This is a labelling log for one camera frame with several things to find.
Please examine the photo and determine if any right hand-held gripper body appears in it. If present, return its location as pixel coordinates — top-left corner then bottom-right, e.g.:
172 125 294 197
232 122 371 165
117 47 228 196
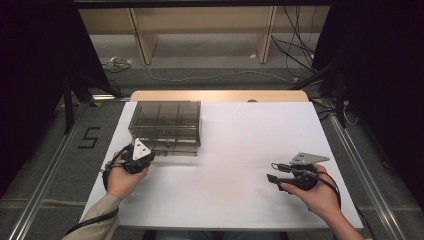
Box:
282 152 331 192

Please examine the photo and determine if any short aluminium rail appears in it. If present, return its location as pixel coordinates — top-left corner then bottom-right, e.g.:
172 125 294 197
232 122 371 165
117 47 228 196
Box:
91 94 132 102

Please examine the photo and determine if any light wooden shelf unit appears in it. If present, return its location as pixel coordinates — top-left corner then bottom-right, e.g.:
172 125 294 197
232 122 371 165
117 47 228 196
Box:
78 6 331 65

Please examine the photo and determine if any person's left hand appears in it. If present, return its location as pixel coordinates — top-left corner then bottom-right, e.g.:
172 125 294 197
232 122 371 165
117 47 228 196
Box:
105 149 150 202

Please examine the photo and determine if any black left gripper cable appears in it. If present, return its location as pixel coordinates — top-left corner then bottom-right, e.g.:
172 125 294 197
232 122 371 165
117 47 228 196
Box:
64 143 134 237

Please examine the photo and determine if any aluminium floor rail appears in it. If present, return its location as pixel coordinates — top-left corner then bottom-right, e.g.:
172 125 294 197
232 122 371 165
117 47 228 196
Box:
328 114 408 240
7 113 84 240

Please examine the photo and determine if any coiled pale cable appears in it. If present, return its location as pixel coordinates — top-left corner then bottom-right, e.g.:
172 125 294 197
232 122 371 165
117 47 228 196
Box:
101 56 134 74

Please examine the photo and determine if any thin white looped cable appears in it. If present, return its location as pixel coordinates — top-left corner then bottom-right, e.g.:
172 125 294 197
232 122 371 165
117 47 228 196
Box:
342 100 360 127

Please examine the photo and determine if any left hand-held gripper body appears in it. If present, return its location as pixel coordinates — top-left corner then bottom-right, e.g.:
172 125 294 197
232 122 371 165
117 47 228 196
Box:
122 138 157 175

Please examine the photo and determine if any smoky transparent drawer organizer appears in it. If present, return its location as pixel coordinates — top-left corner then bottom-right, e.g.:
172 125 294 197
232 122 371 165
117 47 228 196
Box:
128 100 202 148

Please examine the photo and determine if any light wooden table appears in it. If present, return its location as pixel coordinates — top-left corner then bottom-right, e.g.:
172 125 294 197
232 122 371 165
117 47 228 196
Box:
129 89 310 103

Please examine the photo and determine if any dark curtain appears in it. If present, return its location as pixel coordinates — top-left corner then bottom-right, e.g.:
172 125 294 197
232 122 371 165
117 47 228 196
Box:
0 0 112 198
312 0 424 212

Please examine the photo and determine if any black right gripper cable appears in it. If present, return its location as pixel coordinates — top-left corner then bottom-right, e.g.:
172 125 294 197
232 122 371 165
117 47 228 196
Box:
313 171 342 210

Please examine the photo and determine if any black metal stand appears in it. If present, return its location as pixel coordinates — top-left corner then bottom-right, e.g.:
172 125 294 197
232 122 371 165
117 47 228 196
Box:
292 63 348 129
61 71 125 135

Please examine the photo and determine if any person's right hand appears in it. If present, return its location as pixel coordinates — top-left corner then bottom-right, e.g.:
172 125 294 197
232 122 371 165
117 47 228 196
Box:
279 163 342 222

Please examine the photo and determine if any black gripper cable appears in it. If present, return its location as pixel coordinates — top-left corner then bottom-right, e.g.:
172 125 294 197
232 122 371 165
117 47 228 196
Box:
313 171 342 210
64 143 134 237

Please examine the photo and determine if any bundle of black cables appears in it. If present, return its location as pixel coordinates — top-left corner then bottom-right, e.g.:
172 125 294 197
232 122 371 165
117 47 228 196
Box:
270 5 318 75

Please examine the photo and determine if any long white floor cable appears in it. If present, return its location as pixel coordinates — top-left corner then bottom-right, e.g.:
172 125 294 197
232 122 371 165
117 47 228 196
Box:
144 63 299 83

